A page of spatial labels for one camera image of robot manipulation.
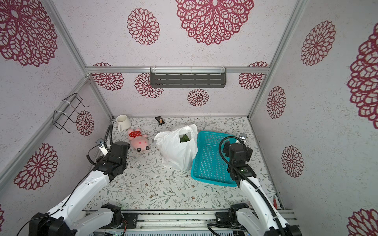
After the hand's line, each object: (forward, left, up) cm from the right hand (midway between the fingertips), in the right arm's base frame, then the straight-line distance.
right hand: (238, 143), depth 79 cm
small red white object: (+7, +60, -11) cm, 61 cm away
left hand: (-5, +68, -1) cm, 69 cm away
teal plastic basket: (-3, +14, -21) cm, 26 cm away
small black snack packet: (+33, +51, -17) cm, 63 cm away
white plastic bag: (-4, +32, +1) cm, 32 cm away
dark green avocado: (+12, +30, -13) cm, 35 cm away
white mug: (+26, +76, -12) cm, 81 cm away
